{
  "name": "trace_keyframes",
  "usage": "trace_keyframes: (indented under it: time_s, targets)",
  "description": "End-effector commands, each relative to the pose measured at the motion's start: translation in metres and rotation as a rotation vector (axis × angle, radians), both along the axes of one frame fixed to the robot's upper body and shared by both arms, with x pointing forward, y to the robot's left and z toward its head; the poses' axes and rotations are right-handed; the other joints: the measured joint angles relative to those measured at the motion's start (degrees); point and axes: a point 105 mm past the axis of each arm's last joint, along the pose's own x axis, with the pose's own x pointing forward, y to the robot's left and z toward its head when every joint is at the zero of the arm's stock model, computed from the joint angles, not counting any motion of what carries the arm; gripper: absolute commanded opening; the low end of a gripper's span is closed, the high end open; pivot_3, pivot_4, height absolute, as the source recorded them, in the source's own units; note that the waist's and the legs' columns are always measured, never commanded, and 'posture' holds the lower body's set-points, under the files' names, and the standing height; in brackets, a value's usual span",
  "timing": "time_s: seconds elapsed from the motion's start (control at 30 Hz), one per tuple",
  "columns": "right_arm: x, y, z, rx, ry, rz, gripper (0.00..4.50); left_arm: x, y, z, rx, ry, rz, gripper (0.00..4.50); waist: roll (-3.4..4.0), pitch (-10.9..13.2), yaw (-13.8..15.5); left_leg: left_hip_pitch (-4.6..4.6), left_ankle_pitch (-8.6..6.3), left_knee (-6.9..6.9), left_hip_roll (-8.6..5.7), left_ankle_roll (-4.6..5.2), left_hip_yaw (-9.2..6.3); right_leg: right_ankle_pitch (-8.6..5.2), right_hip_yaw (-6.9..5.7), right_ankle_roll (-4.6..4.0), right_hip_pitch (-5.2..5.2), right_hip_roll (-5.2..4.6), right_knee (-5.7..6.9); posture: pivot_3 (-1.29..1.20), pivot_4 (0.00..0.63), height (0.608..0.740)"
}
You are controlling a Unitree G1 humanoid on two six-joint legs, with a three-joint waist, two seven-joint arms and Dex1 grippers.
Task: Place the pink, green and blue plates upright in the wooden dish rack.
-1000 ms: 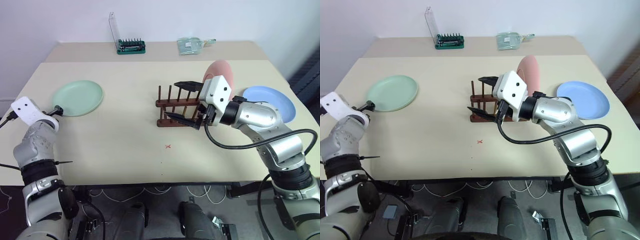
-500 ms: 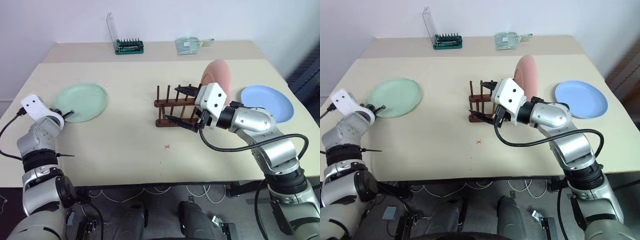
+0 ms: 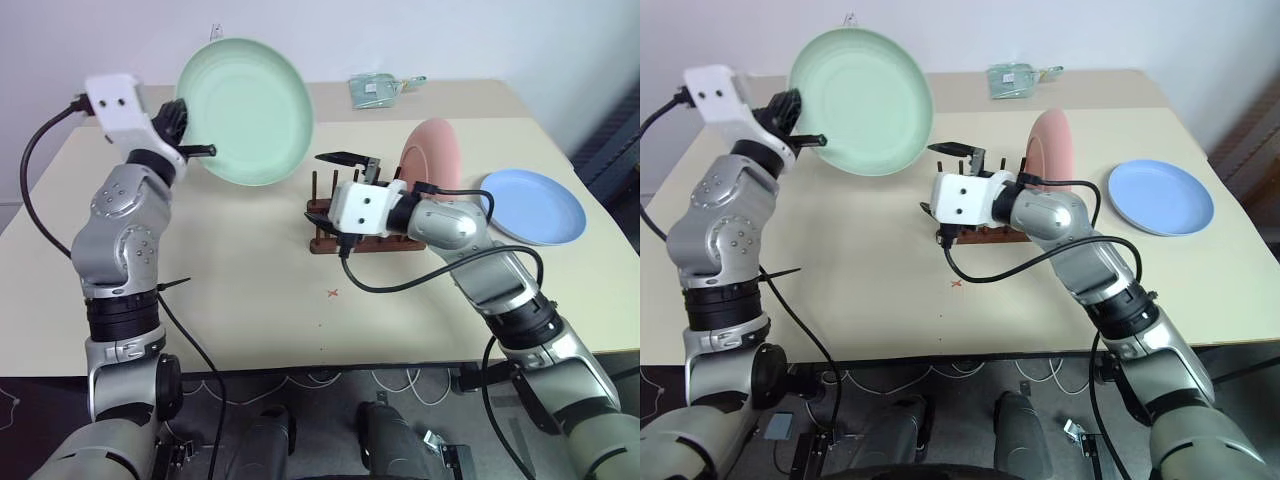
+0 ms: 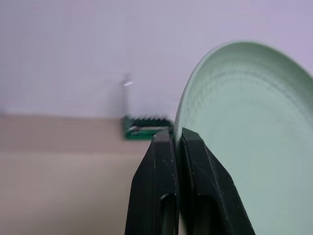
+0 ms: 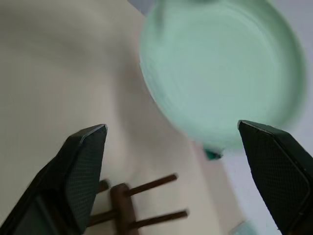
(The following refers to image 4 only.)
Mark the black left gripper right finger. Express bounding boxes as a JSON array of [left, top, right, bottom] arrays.
[[181, 127, 256, 235]]

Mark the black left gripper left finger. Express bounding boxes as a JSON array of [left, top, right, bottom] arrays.
[[124, 129, 181, 235]]

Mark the green plate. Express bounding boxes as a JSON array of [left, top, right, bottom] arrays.
[[162, 41, 313, 235]]

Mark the green dish rack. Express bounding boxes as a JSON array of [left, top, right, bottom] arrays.
[[122, 114, 175, 141]]

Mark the clear upright rod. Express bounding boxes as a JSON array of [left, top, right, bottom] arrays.
[[118, 73, 134, 118]]

